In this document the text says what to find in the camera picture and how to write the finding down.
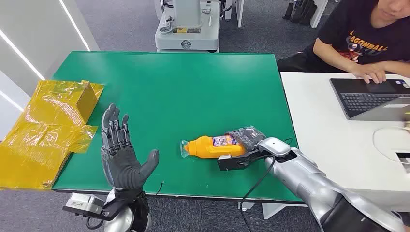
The black and white card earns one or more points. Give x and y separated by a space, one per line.
404 161

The orange plastic bottle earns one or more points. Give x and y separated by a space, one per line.
205 147

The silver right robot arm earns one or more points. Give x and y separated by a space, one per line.
304 174

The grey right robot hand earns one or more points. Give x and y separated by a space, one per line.
248 137

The white table frame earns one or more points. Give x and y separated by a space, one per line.
282 210

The white furniture leg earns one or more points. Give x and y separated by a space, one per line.
239 12

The person's right forearm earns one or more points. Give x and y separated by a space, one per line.
333 54

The large black floor object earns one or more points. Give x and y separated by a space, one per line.
304 12

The dark grey laptop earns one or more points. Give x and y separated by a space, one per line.
365 99

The person's right hand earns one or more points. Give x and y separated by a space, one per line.
368 72

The person's left forearm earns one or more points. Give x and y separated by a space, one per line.
395 67

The white robot base machine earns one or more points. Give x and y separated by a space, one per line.
189 32

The yellow film wrapped cardboard box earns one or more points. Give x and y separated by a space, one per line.
45 137

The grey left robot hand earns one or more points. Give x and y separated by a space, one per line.
120 163

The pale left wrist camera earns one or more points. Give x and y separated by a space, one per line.
81 203

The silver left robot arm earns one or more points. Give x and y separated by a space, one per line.
123 222

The white furniture panel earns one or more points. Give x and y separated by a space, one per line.
318 12

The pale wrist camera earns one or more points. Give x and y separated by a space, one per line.
81 203
231 164

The person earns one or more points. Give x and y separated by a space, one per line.
362 35

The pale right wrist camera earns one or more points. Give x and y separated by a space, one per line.
231 164

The small black floor object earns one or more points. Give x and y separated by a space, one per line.
288 11

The white wall light strip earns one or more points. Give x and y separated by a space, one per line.
75 25
22 54
11 101

